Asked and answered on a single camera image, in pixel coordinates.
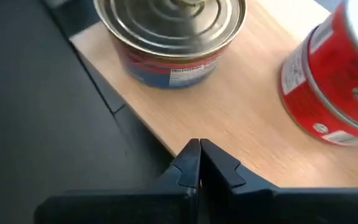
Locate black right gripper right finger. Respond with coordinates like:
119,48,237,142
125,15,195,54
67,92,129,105
200,138,358,224

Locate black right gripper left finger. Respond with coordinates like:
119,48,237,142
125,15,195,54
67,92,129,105
34,138,201,224

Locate red label seafood can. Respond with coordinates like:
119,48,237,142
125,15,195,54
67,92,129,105
278,0,358,147

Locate blue label seafood can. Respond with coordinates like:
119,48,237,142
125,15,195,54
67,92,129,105
93,0,248,90

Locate wooden shelf black metal legs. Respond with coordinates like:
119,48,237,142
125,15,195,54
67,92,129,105
40,0,358,189

